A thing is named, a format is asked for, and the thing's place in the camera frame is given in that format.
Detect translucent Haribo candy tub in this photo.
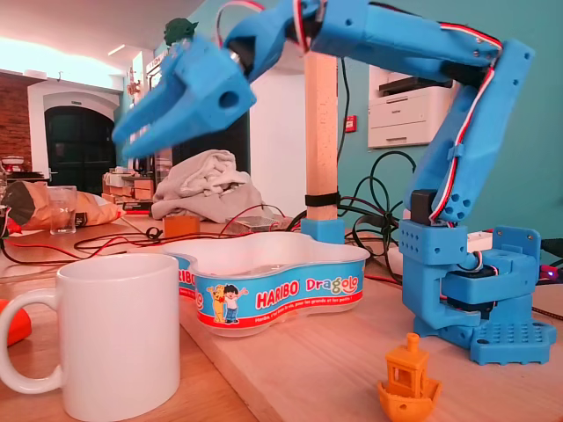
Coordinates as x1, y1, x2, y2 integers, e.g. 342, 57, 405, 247
161, 231, 372, 338

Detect orange printed toy boat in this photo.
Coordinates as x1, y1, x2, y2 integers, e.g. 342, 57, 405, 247
376, 332, 443, 422

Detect crumpled grey cloth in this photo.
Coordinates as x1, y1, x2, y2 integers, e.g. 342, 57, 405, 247
151, 149, 276, 224

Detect brown snack bag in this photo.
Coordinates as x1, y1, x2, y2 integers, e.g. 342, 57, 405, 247
2, 180, 127, 230

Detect wooden camera post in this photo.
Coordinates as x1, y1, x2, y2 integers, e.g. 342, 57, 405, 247
303, 51, 340, 221

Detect green figurine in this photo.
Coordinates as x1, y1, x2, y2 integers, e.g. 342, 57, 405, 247
164, 17, 199, 47

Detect black strap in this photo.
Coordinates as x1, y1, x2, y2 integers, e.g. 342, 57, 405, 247
304, 193, 340, 207

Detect red controller board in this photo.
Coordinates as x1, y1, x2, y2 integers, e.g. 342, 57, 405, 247
538, 262, 563, 283

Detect light wooden base board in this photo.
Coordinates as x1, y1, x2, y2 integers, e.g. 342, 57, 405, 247
178, 261, 563, 422

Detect blue post mount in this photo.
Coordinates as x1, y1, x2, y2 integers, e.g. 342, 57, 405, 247
300, 218, 347, 245

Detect white ceramic mug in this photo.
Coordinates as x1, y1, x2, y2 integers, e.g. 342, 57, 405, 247
0, 252, 181, 422

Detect orange glasses case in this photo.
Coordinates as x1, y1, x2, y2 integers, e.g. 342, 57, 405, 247
0, 298, 33, 348

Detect clear glass tumbler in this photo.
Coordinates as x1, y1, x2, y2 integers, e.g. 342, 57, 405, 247
46, 185, 78, 236

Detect grey metal grid box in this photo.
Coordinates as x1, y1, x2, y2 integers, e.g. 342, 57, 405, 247
224, 215, 282, 234

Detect stacked wooden crates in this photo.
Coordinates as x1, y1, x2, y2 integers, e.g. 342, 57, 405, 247
102, 171, 156, 207

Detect small wooden block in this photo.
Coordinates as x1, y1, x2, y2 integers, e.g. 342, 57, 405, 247
162, 215, 201, 241

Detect red cable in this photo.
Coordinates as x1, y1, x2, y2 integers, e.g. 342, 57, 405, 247
0, 204, 289, 265

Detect dark arched door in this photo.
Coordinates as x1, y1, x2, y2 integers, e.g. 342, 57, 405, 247
43, 105, 118, 197

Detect hanging black cable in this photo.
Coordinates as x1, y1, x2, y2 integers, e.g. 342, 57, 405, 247
337, 56, 352, 155

